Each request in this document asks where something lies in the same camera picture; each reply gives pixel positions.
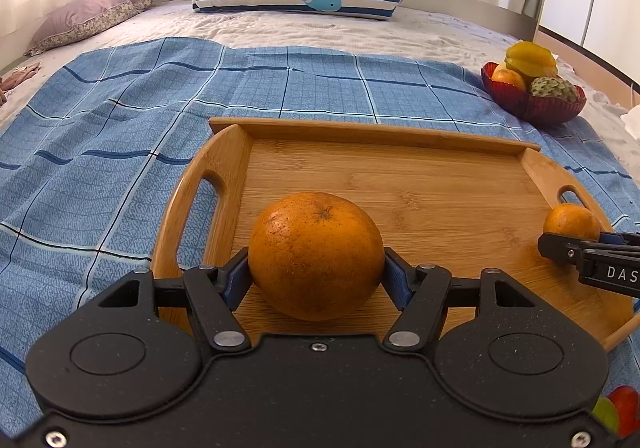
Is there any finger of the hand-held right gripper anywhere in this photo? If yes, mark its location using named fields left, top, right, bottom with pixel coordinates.
left=538, top=232, right=601, bottom=275
left=597, top=230, right=640, bottom=247

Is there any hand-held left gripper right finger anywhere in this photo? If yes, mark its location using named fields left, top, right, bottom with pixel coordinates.
left=382, top=247, right=543, bottom=354

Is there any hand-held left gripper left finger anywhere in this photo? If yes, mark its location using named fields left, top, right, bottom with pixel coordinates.
left=95, top=247, right=253, bottom=354

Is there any large orange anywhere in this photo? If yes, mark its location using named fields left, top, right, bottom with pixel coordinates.
left=248, top=193, right=386, bottom=322

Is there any wooden tray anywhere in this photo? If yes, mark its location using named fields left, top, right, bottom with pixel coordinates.
left=151, top=118, right=640, bottom=354

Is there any red and green item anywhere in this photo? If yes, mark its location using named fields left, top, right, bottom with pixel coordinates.
left=592, top=385, right=640, bottom=440

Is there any red fluted bowl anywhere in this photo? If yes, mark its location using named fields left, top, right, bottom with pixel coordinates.
left=481, top=62, right=587, bottom=125

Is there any green custard apple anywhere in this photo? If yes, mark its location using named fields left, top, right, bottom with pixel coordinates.
left=530, top=76, right=580, bottom=103

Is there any orange tangerine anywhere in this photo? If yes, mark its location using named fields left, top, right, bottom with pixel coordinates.
left=491, top=68, right=527, bottom=92

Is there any blue checked cloth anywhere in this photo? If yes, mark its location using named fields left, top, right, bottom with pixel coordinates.
left=0, top=36, right=640, bottom=429

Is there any yellow star fruit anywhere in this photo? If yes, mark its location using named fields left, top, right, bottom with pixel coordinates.
left=504, top=42, right=559, bottom=79

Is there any beige bed sheet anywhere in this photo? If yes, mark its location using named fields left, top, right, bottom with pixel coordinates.
left=0, top=0, right=640, bottom=179

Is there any small pink cloth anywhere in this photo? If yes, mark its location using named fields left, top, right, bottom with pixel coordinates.
left=0, top=60, right=42, bottom=91

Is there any purple floral pillow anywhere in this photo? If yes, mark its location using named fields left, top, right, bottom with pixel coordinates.
left=25, top=0, right=162, bottom=56

